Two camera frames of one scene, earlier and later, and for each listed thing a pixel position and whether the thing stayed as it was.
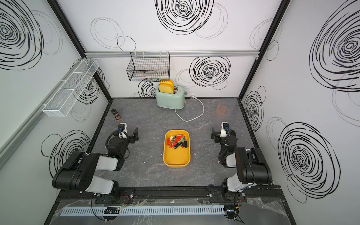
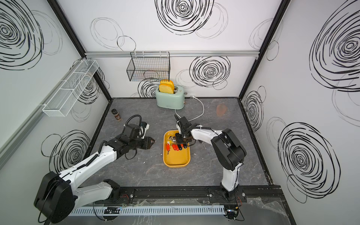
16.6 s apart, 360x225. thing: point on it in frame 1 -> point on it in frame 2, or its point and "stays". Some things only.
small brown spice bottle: x=115 y=113 stays
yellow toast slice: x=166 y=86 stays
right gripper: x=214 y=133 -> x=177 y=136
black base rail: x=174 y=194 stays
